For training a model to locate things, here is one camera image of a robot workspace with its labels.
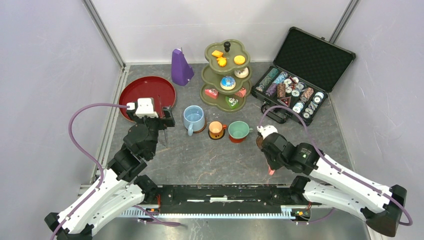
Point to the metal tongs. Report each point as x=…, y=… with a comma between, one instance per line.
x=165, y=142

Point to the light wooden round coaster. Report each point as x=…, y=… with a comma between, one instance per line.
x=202, y=129

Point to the pink cake slice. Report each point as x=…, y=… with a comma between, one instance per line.
x=211, y=92

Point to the dark wooden round coaster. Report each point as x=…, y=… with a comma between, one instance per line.
x=259, y=142

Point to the blue mug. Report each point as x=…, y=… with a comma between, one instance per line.
x=193, y=118

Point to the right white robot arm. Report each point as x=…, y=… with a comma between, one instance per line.
x=322, y=180

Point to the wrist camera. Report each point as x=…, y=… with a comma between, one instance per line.
x=265, y=131
x=143, y=107

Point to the small orange pastry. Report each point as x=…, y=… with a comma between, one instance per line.
x=221, y=61

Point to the purple metronome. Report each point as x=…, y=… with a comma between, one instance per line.
x=181, y=71

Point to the red round coaster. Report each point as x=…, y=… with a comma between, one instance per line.
x=236, y=140

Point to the red triangle all-in button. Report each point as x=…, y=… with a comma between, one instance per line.
x=285, y=101

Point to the teal mug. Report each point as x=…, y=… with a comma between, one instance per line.
x=239, y=129

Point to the chocolate cream donut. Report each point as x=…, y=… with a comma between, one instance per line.
x=243, y=73

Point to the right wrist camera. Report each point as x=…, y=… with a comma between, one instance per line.
x=265, y=131

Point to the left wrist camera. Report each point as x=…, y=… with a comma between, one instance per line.
x=143, y=107

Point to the small orange cup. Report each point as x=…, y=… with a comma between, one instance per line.
x=216, y=127

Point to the orange round cookie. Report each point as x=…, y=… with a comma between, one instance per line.
x=239, y=59

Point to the green three-tier serving stand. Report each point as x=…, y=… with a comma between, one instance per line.
x=212, y=74

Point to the black yellow round coaster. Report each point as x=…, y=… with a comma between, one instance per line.
x=216, y=136

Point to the orange square pastry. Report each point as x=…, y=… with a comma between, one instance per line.
x=217, y=53

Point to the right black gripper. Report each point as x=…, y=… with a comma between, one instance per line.
x=273, y=165

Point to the blue frosted donut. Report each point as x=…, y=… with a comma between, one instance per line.
x=228, y=83

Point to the pink cream mug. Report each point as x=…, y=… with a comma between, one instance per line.
x=270, y=171

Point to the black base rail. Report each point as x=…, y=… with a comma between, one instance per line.
x=223, y=199

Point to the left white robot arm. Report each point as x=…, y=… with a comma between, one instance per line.
x=119, y=186

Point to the black poker chip case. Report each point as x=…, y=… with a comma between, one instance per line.
x=306, y=68

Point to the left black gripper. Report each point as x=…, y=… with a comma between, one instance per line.
x=170, y=121

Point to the red round tray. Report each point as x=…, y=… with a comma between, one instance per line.
x=150, y=87

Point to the green cake slice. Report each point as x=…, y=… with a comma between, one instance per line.
x=232, y=102

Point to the pink roll cake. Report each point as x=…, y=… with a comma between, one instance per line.
x=241, y=93

